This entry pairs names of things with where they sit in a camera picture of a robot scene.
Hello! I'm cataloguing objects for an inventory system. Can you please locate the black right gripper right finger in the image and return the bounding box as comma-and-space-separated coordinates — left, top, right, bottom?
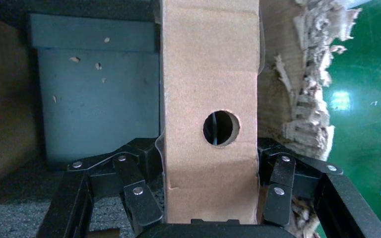
257, 137, 381, 238

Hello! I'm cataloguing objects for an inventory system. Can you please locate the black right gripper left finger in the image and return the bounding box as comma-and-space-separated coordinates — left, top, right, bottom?
37, 137, 164, 238

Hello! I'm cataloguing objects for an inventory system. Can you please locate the small cardboard box with hole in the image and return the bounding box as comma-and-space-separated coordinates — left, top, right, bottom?
160, 0, 261, 226

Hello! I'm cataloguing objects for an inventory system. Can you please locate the large open cardboard carton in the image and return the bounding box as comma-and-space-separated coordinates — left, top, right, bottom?
0, 0, 363, 238

